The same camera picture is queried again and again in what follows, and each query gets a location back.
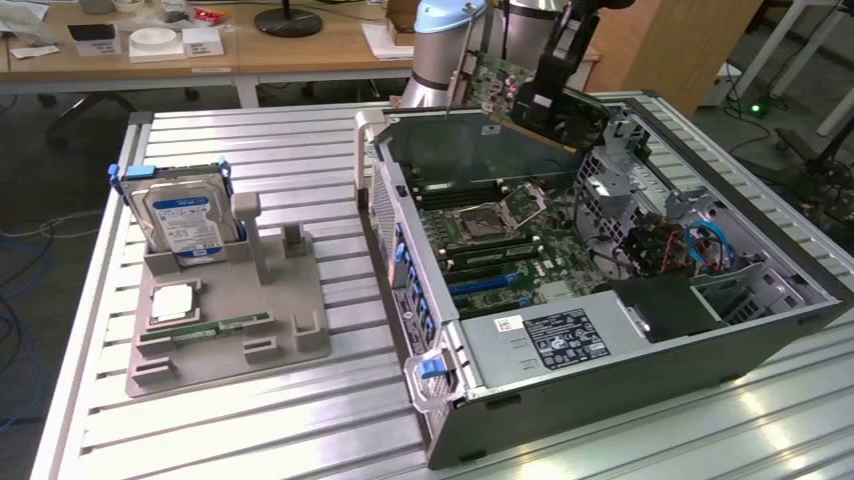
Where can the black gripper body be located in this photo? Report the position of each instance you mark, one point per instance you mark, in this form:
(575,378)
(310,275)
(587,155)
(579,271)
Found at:
(604,4)

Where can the green graphics card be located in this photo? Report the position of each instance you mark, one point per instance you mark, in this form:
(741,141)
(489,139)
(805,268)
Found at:
(494,80)

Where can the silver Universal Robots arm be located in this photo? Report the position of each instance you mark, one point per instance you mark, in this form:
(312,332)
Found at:
(434,65)

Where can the wooden cabinet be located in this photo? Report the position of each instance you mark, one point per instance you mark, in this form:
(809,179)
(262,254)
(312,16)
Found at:
(668,50)

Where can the metal disk bay cage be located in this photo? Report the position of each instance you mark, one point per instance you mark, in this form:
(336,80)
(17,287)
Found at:
(608,175)

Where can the brown cardboard box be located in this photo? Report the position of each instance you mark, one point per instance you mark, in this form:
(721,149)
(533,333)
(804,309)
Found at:
(402,15)

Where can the white paper stack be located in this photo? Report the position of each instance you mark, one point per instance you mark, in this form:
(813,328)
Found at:
(388,45)

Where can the metal socket cover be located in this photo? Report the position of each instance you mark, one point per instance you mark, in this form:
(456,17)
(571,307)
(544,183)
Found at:
(528,200)

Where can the green motherboard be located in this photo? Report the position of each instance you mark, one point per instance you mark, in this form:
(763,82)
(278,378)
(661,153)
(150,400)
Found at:
(548,245)

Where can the black office chair base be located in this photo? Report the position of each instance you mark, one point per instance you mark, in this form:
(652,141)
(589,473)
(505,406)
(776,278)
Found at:
(795,142)
(87,105)

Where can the wooden desk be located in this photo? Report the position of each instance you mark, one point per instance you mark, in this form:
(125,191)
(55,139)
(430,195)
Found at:
(301,55)

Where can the black round lamp base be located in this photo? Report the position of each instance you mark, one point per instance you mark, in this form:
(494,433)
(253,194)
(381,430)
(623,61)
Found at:
(288,25)

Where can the small white box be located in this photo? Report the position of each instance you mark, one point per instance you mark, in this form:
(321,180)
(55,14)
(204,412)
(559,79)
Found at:
(202,42)

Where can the red packet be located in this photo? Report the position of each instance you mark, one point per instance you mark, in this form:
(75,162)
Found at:
(208,16)

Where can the grey power supply unit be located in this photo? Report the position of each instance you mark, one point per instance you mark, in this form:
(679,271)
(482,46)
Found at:
(508,360)

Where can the white box with round dish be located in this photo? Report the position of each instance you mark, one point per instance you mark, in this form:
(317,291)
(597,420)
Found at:
(157,45)

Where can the blue case latch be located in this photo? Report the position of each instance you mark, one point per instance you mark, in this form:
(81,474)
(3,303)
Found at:
(429,370)

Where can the hard disk with blue caddy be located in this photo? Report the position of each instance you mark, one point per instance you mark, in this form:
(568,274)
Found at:
(181,220)

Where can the grey plastic parts rack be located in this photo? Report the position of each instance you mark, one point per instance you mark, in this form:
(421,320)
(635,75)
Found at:
(228,285)

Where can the open black PC case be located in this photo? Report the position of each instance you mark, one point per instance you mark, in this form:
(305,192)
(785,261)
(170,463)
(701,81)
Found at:
(601,400)

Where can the white box with black top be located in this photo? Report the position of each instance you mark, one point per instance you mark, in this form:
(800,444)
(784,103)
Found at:
(94,40)

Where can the grey cup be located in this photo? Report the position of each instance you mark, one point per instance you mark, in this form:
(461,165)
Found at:
(98,6)

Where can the silver CPU chip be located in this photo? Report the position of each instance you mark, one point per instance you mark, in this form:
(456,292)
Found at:
(174,302)

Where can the green RAM stick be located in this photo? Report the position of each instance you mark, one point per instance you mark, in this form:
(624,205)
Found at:
(201,330)

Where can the white paper label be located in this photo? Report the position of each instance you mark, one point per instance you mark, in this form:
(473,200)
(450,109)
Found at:
(34,51)

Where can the white table frame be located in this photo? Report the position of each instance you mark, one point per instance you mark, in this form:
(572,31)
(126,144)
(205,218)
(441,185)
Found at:
(801,40)

